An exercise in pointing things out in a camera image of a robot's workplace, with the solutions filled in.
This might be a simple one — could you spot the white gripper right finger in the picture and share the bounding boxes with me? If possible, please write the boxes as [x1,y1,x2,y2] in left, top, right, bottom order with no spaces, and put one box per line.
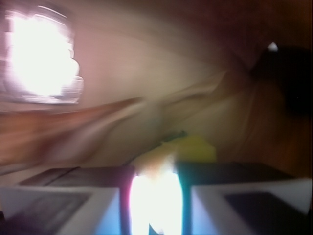
[176,163,313,235]

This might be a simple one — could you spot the yellow green sponge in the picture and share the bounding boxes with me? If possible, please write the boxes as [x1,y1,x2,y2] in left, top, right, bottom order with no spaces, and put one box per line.
[132,135,217,173]

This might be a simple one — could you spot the brown paper bag bin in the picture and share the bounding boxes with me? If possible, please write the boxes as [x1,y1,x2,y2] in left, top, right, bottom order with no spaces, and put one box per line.
[0,0,313,177]

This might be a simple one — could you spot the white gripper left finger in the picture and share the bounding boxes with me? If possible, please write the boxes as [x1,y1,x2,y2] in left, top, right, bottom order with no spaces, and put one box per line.
[0,166,135,235]

